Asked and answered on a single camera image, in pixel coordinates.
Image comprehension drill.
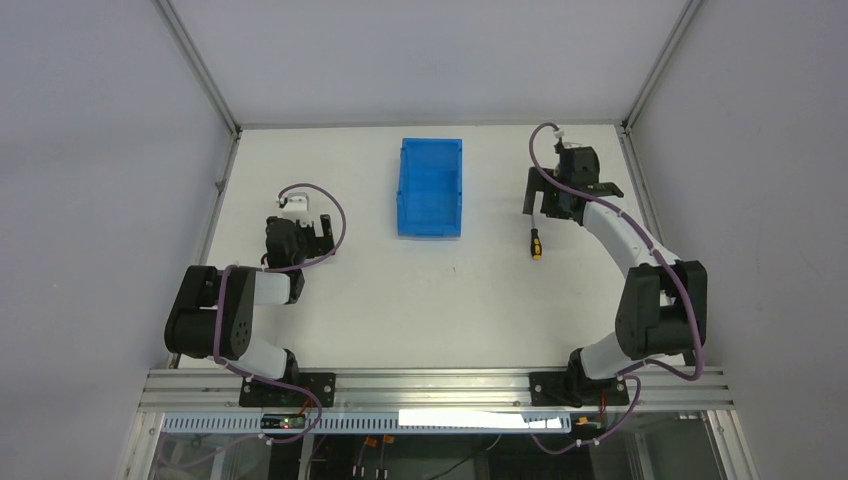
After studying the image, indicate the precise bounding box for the yellow black screwdriver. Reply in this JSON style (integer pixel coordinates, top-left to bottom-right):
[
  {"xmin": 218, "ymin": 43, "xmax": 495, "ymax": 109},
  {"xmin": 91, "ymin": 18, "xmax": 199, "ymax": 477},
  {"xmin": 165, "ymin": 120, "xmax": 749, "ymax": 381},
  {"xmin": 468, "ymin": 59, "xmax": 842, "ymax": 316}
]
[{"xmin": 530, "ymin": 213, "xmax": 543, "ymax": 260}]

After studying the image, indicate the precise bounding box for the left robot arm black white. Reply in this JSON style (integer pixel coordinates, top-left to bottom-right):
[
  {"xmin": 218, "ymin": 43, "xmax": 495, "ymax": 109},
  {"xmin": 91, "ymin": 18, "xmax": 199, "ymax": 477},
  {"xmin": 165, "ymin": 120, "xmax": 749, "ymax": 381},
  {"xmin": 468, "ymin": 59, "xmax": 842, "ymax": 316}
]
[{"xmin": 164, "ymin": 214, "xmax": 335, "ymax": 385}]

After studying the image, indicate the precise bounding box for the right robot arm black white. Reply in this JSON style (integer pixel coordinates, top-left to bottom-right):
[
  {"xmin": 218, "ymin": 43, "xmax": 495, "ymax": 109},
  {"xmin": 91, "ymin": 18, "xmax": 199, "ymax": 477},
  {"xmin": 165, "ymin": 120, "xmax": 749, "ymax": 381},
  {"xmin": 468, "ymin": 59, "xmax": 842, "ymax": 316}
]
[{"xmin": 523, "ymin": 142, "xmax": 708, "ymax": 407}]

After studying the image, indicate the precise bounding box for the blue plastic bin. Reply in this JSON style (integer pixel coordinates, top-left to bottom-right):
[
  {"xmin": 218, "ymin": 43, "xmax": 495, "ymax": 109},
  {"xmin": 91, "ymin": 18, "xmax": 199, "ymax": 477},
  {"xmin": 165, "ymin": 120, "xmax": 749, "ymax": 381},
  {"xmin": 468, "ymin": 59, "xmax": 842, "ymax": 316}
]
[{"xmin": 396, "ymin": 137, "xmax": 463, "ymax": 239}]

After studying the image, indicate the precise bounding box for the small circuit board with LEDs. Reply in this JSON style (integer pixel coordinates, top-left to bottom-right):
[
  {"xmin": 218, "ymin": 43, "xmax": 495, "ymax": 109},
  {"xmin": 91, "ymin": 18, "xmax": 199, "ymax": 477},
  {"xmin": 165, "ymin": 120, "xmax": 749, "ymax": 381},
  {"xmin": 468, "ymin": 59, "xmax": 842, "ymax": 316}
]
[{"xmin": 260, "ymin": 414, "xmax": 307, "ymax": 430}]

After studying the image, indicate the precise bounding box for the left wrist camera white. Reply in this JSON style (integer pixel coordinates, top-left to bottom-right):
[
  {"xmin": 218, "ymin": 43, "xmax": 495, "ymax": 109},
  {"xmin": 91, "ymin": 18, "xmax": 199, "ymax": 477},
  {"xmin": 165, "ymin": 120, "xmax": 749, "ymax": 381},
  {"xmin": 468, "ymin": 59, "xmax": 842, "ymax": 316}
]
[{"xmin": 278, "ymin": 192, "xmax": 311, "ymax": 224}]

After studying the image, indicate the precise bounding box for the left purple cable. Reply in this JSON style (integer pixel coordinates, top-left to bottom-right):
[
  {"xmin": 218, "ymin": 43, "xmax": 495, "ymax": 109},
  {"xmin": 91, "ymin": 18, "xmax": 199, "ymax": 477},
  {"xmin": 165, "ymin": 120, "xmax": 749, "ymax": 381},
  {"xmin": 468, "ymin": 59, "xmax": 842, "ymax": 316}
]
[{"xmin": 211, "ymin": 183, "xmax": 348, "ymax": 445}]

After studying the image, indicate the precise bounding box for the purple cable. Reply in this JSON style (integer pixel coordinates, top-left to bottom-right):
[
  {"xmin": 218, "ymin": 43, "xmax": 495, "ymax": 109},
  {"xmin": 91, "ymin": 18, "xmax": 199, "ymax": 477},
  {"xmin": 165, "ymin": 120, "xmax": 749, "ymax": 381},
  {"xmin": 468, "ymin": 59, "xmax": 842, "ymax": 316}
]
[
  {"xmin": 527, "ymin": 121, "xmax": 706, "ymax": 457},
  {"xmin": 211, "ymin": 183, "xmax": 348, "ymax": 445}
]

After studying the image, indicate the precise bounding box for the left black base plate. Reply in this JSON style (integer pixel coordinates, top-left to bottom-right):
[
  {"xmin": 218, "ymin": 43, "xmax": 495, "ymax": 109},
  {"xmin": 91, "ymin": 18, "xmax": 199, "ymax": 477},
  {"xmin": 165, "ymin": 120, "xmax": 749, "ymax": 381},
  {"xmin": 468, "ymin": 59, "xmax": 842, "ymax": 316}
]
[{"xmin": 238, "ymin": 371, "xmax": 337, "ymax": 408}]

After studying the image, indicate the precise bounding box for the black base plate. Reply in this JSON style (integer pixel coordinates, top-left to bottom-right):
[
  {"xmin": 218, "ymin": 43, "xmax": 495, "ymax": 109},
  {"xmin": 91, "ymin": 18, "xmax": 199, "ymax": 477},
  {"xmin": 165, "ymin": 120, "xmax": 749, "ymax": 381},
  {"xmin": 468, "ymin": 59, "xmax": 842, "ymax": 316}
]
[
  {"xmin": 238, "ymin": 371, "xmax": 337, "ymax": 408},
  {"xmin": 528, "ymin": 370, "xmax": 630, "ymax": 408}
]

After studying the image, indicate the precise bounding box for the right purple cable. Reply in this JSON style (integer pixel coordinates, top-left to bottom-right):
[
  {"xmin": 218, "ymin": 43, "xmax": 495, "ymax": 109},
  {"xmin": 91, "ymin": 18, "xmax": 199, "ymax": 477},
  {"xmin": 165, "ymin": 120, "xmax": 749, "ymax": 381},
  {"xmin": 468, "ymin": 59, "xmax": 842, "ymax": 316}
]
[{"xmin": 527, "ymin": 121, "xmax": 706, "ymax": 457}]

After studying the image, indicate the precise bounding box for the aluminium frame rail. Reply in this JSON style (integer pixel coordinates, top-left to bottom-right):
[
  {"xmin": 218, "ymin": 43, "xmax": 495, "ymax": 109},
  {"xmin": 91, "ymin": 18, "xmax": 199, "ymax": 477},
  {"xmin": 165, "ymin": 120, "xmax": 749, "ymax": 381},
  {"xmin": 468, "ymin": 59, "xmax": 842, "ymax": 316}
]
[{"xmin": 138, "ymin": 367, "xmax": 735, "ymax": 413}]

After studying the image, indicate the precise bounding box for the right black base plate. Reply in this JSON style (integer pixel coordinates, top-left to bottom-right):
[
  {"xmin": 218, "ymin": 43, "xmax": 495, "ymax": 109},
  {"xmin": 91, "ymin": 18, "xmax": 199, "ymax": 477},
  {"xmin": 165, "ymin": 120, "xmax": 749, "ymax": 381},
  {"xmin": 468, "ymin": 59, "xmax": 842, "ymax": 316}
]
[{"xmin": 528, "ymin": 370, "xmax": 630, "ymax": 408}]

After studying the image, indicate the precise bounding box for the slotted white cable duct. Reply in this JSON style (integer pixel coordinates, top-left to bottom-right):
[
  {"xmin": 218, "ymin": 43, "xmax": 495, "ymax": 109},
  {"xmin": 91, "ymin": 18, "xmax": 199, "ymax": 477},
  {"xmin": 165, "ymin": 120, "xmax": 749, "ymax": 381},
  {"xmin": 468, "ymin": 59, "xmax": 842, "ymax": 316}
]
[{"xmin": 162, "ymin": 409, "xmax": 572, "ymax": 435}]

